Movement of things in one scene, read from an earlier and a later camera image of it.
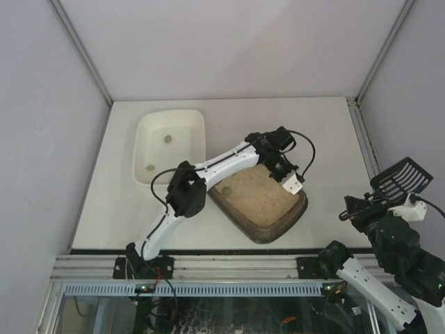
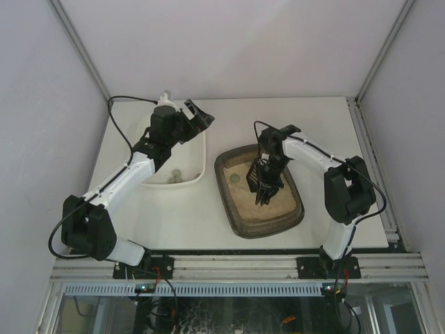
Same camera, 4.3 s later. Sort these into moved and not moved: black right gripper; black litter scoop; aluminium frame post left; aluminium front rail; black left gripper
Moved: black litter scoop; black left gripper; black right gripper
Not moved: aluminium front rail; aluminium frame post left
